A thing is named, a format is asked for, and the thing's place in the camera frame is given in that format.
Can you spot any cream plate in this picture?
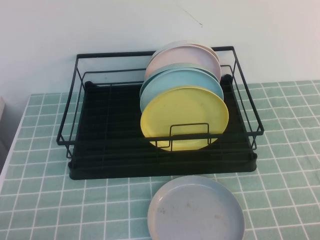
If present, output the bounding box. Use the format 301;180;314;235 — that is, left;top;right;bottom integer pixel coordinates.
192;43;221;64

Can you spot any green plate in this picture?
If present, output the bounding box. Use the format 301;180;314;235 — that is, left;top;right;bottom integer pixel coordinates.
142;62;201;83

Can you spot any yellow plate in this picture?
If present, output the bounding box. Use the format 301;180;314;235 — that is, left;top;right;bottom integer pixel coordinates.
140;85;230;153

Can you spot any black plastic drip tray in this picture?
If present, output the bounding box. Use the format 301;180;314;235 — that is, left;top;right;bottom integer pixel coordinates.
67;74;258;181

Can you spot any pink plate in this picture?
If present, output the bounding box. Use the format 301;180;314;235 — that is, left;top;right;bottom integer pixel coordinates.
145;44;223;81

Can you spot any light blue plate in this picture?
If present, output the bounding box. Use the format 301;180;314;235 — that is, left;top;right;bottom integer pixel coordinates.
139;67;224;116

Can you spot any green checked tablecloth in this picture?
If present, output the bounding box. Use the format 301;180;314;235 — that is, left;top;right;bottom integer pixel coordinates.
0;79;320;240

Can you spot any white plate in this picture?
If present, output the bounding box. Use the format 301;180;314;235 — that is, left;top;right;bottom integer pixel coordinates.
149;40;191;61

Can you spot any grey plate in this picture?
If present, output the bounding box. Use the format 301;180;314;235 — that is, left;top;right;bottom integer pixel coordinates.
146;174;247;240

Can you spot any black wire dish rack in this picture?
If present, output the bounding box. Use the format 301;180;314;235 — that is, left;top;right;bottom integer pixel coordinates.
56;45;265;160

